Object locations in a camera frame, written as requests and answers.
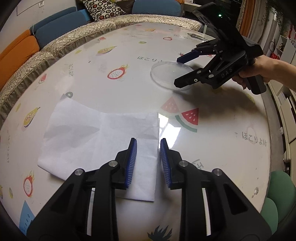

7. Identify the polka dot cushion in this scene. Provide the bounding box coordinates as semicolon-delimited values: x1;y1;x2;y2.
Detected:
81;0;125;22

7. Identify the orange sofa cushion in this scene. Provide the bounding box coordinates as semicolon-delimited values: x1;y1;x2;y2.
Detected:
0;30;40;89

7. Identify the person's right hand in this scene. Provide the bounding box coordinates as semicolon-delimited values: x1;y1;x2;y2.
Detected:
232;55;284;89

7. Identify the clear plastic lid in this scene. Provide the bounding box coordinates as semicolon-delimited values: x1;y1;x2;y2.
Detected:
151;61;193;91

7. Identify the green stool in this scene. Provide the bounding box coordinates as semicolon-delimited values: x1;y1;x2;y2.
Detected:
260;171;295;240

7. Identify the blue sofa cushion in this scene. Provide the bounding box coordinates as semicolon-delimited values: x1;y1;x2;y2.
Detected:
30;6;90;49

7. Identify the person's right forearm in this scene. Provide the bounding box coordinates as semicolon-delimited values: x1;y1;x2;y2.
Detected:
275;60;296;91

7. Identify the beige coffee table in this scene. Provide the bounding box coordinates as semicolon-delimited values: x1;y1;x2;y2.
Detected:
1;23;270;240

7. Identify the white paper sheet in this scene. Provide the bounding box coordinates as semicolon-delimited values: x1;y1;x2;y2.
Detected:
38;95;159;201

